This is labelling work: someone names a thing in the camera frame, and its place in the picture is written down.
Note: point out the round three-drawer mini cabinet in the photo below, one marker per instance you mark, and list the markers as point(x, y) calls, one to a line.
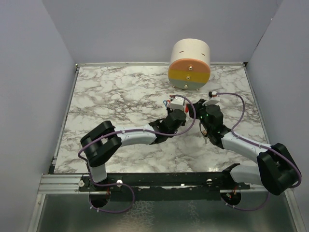
point(190, 66)

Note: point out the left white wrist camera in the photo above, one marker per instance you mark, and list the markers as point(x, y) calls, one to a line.
point(177, 102)

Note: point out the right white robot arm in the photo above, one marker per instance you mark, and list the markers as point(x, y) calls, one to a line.
point(276, 170)

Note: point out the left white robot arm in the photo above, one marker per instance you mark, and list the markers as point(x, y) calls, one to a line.
point(104, 140)

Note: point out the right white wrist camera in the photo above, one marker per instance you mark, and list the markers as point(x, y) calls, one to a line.
point(213, 96)

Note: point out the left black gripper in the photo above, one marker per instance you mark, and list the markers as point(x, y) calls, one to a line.
point(169, 111)

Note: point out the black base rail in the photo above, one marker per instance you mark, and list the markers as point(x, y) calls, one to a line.
point(162, 186)

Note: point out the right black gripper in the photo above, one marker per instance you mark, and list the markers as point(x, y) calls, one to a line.
point(199, 106)

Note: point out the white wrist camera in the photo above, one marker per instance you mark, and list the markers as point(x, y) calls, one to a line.
point(177, 102)
point(213, 96)

